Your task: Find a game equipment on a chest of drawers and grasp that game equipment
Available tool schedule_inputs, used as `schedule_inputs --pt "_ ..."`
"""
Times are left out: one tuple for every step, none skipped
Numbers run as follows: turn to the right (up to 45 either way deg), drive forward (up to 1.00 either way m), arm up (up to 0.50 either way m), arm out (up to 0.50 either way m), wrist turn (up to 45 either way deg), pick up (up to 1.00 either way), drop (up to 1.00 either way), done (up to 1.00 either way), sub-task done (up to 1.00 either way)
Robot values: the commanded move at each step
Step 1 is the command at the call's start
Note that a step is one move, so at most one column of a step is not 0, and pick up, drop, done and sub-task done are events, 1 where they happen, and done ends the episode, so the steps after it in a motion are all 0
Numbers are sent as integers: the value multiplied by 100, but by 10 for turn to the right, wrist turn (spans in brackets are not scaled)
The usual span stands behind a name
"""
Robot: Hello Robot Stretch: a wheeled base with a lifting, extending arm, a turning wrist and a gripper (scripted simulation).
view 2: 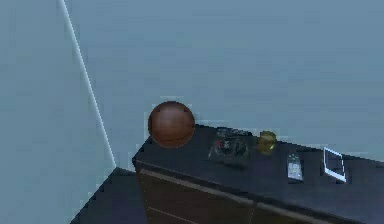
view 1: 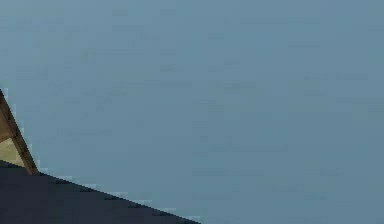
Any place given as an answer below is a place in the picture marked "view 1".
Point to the brown wooden door frame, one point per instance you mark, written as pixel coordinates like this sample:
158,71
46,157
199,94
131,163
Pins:
15,138

